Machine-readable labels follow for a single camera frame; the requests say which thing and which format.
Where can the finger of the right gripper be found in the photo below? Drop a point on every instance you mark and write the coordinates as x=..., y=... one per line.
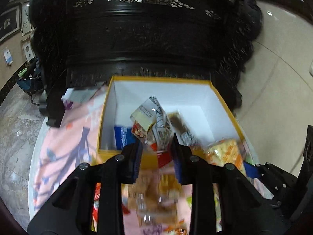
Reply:
x=252, y=171

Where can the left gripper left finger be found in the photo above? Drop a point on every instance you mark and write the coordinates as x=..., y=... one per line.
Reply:
x=89, y=201

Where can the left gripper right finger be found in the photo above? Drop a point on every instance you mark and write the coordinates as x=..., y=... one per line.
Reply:
x=223, y=200

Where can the orange rice cracker packet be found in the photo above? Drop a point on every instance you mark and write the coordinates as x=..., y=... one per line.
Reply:
x=225, y=151

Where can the dark brown chocolate packet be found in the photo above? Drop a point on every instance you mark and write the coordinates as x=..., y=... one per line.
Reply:
x=185, y=134

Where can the blue biscuit packet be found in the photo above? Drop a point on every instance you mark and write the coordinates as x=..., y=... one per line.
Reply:
x=123, y=136

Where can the white red snack packet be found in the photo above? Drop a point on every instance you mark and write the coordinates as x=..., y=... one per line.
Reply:
x=152, y=127

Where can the red wafer packet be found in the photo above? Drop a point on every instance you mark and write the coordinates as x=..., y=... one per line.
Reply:
x=95, y=210

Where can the orange small snack packet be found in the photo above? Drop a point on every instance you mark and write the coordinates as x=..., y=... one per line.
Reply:
x=179, y=228

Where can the pink leaf-pattern tablecloth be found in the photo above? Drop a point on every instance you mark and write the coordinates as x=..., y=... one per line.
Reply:
x=87, y=131

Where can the yellow cardboard box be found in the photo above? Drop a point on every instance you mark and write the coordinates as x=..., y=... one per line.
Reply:
x=198, y=102

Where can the brown paper snack packet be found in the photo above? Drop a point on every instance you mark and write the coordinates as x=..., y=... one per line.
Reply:
x=154, y=197

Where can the white paper sheet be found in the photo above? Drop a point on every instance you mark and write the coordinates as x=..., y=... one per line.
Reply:
x=81, y=94

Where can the blue folding lounge chair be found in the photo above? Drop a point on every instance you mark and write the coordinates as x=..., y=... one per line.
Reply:
x=31, y=81

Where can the dark carved wooden furniture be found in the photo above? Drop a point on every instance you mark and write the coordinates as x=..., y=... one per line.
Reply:
x=79, y=43

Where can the narrow white scroll painting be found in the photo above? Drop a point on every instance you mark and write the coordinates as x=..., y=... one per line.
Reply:
x=26, y=24

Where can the dark framed painting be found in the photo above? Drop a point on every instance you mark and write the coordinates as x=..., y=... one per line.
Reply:
x=10, y=22

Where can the blue white wall notice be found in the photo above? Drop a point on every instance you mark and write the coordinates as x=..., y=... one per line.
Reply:
x=7, y=56

